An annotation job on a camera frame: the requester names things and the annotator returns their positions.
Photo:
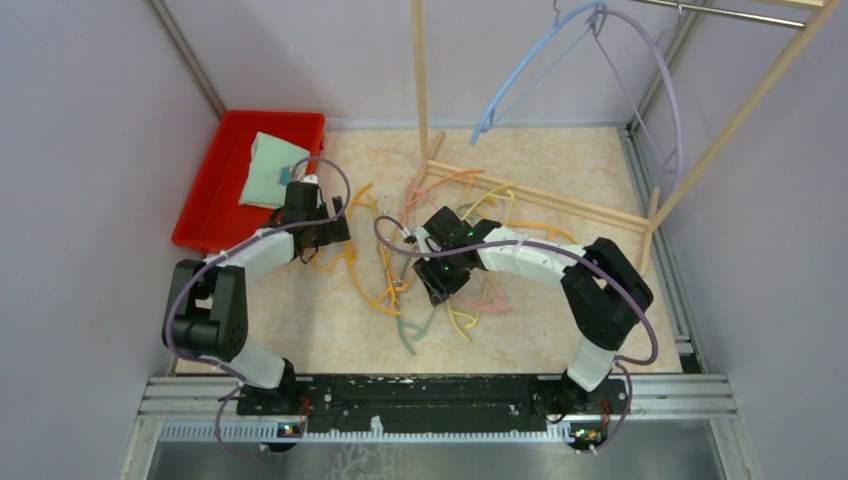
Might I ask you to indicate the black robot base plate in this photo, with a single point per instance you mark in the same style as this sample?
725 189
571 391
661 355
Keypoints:
451 404

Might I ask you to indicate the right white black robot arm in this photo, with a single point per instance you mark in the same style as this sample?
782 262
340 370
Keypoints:
607 297

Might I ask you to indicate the pink hanger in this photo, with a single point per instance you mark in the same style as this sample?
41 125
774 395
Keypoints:
490 300

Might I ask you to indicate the orange plastic hanger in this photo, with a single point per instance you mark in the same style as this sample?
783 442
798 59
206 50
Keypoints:
550 230

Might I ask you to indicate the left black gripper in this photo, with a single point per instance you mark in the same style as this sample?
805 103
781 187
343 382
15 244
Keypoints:
333 231

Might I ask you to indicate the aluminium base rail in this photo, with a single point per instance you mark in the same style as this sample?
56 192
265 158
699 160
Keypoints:
204 408

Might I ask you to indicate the green hanger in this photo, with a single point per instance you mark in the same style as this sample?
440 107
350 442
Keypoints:
409 332

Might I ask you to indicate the light green cartoon cloth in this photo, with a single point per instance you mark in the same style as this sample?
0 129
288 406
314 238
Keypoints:
269 171

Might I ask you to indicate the red plastic bin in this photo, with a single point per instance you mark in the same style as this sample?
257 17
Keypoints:
212 218

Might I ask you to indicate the peach orange hanger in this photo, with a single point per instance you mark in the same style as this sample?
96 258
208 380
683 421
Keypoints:
457 177

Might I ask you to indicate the purple hanger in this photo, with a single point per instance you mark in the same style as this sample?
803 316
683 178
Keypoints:
674 163

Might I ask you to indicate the light yellow hanger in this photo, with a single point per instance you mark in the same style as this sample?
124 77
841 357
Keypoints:
462 321

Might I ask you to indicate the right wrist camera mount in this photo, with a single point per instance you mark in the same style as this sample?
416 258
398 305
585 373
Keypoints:
413 236

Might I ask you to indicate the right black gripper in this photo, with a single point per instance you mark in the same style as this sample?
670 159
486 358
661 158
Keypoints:
439 289

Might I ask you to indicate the metal rack rod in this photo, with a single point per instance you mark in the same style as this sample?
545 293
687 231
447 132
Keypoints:
725 13

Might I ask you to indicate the blue hanger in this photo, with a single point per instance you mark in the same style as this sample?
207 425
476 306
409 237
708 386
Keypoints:
569 32

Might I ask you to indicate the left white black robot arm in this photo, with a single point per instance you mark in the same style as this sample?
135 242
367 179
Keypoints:
206 319

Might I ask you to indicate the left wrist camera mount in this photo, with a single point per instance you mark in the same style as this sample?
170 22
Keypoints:
297 175

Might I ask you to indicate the yellow-orange plastic hook hanger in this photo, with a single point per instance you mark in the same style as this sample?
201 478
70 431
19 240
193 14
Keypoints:
388 300

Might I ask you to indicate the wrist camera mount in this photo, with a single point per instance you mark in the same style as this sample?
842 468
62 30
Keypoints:
413 236
297 175

